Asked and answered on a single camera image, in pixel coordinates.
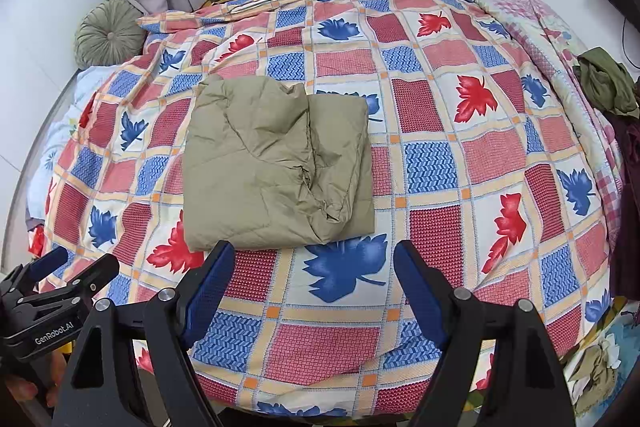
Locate black cable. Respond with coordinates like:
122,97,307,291
621,18,640,70

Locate dark purple garment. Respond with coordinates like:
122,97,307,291
602,107,640,303

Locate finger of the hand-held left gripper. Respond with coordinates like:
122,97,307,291
30,253,120,316
0,247,68,301

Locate blue printed plastic bag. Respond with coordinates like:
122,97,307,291
565,297,632,408

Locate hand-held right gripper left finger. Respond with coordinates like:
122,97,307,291
52,241,236,427

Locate pink floral quilt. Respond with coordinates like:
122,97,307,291
460,0,626,228

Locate olive green garment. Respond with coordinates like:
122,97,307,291
572,47,640,118

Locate person's left hand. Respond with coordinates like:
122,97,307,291
2,349,68,410

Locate khaki puffer jacket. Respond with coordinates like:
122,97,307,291
182,75,376,252

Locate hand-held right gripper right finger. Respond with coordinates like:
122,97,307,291
393,239,575,427

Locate leaf print patchwork quilt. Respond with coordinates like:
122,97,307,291
45,0,626,418

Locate round green velvet cushion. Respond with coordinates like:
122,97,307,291
75,0,148,70

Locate white floral bed sheet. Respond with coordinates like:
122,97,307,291
25,67,111,228

